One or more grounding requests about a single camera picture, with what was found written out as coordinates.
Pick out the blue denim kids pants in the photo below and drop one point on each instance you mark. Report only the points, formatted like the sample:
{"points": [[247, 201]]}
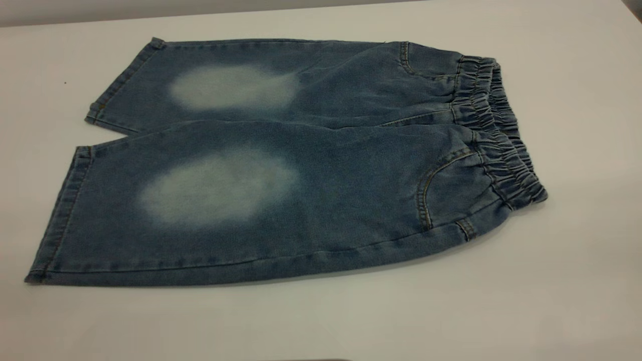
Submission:
{"points": [[321, 210]]}

